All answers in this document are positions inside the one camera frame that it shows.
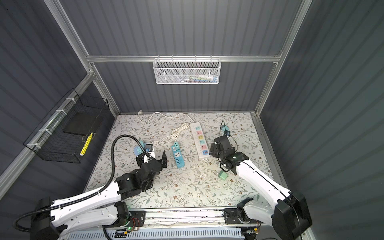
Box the teal power strip with USB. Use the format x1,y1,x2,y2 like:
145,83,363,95
171,147,185,169

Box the white multicolour power strip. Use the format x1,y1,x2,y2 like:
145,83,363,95
190,123,210,159

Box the green charger cube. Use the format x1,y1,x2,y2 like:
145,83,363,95
218,171,228,181

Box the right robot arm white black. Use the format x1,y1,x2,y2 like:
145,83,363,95
210,136,313,240

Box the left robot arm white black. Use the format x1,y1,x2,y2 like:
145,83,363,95
30,154,168,240

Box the teal charger cube top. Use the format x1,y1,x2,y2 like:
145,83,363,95
221,125,231,137

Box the yellow striped item in basket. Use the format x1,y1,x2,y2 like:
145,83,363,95
80,133,94,156

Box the items in white basket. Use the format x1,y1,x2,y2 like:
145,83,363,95
177,74,219,84

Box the black pad in basket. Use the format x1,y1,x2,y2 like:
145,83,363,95
63,113,104,137

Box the white coiled power cable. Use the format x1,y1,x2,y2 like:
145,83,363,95
151,121,191,148

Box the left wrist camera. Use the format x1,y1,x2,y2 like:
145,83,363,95
144,144,155,158

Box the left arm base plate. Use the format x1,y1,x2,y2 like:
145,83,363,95
121,211,147,229

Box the long white cable at back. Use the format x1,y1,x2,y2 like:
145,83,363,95
137,110,196,124

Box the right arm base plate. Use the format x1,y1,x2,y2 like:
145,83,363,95
222,208,261,225

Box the white slotted cable duct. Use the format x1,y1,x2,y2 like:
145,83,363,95
64,227,245,240

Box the white wire mesh basket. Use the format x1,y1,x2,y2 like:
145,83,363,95
153,58,222,85

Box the black wire mesh basket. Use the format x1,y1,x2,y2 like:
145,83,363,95
24,91,110,164

